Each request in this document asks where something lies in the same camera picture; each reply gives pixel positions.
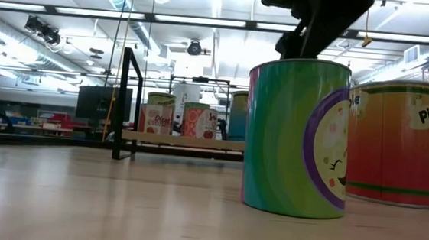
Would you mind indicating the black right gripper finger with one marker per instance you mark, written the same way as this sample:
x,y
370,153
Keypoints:
x,y
320,40

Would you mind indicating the rainbow green smiley can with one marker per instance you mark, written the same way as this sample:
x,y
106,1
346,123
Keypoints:
x,y
282,140

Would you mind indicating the blue can yellow label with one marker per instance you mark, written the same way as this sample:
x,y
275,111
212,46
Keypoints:
x,y
237,118

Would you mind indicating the orange pineapple can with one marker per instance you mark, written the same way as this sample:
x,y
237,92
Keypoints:
x,y
388,149

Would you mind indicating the red white diced tomato can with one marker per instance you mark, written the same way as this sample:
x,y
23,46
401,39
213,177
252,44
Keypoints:
x,y
155,121

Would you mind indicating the yellow hanging tag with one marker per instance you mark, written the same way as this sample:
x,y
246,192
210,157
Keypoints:
x,y
366,42

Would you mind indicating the dark ceiling discs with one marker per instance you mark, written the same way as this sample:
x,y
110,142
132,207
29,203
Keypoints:
x,y
96,51

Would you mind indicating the black ceiling spotlight cluster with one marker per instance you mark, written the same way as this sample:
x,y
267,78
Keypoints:
x,y
43,30

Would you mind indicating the round black ceiling device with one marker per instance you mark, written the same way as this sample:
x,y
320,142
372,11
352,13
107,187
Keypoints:
x,y
194,48

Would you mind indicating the black monitor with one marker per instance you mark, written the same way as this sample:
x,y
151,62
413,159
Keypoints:
x,y
100,103

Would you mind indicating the red storage bins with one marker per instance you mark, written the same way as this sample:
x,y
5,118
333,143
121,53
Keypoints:
x,y
61,121

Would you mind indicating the black overhead frame beam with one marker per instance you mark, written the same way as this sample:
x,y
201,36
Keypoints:
x,y
149,17

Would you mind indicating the black background rig frame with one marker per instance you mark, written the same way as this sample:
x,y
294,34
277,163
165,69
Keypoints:
x,y
201,79

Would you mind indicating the wooden shelf black metal frame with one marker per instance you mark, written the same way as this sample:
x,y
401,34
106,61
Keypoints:
x,y
182,140

